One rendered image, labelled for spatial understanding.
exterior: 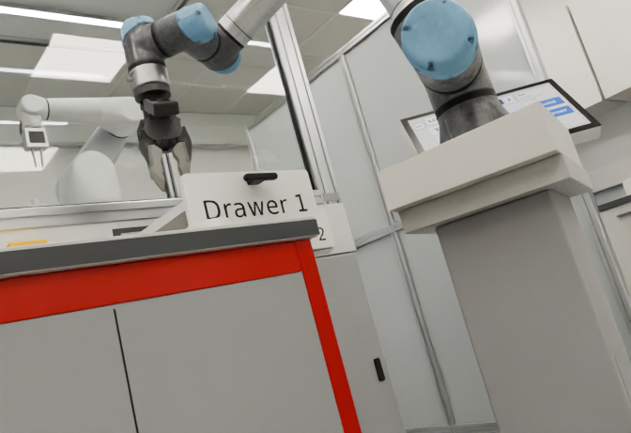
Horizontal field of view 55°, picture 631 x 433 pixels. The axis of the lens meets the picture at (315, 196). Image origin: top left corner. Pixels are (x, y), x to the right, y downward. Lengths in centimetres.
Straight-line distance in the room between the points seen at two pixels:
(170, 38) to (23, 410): 79
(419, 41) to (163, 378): 63
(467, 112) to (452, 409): 222
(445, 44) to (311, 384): 55
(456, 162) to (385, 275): 229
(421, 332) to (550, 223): 216
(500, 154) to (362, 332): 87
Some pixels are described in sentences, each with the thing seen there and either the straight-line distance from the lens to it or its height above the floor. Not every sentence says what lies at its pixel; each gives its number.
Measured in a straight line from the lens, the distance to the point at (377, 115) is 322.
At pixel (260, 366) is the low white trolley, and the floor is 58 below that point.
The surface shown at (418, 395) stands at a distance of 328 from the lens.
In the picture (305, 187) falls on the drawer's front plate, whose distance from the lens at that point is 125.
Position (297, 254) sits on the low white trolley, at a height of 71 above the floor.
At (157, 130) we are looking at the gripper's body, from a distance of 122.
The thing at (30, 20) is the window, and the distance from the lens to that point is 159.
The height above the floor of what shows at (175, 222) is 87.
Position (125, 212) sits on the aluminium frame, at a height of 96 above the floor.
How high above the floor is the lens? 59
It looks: 13 degrees up
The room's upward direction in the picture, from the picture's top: 15 degrees counter-clockwise
